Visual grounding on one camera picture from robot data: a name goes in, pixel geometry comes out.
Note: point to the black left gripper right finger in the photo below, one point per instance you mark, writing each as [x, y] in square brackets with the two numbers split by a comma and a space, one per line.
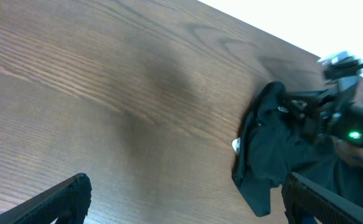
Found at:
[308, 202]

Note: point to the black polo shirt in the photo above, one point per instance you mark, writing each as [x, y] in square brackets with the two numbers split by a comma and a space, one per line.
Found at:
[271, 147]

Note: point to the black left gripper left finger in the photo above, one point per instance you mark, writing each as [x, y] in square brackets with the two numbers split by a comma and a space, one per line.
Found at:
[67, 202]

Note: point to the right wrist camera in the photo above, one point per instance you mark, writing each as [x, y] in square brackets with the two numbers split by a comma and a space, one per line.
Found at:
[340, 65]

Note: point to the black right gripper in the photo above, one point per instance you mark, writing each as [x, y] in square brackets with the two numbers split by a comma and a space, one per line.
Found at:
[329, 112]

